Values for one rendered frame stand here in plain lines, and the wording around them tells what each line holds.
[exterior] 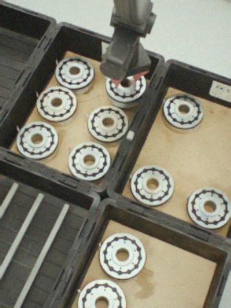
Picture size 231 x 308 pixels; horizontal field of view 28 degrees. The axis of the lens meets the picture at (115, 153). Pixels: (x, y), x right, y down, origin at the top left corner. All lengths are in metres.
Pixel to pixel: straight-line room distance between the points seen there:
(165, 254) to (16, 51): 0.69
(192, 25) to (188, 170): 0.58
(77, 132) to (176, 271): 0.42
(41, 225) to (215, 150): 0.46
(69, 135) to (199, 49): 0.55
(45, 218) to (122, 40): 0.44
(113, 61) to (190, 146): 0.34
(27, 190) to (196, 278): 0.44
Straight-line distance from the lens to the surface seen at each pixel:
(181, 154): 1.17
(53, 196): 1.12
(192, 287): 1.07
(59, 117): 1.17
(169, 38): 1.53
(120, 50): 0.96
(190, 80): 1.21
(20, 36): 1.38
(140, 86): 1.18
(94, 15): 1.58
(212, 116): 1.23
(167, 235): 1.04
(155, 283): 1.06
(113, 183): 1.01
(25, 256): 1.09
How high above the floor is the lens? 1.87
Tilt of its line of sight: 65 degrees down
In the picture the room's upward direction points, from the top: 1 degrees clockwise
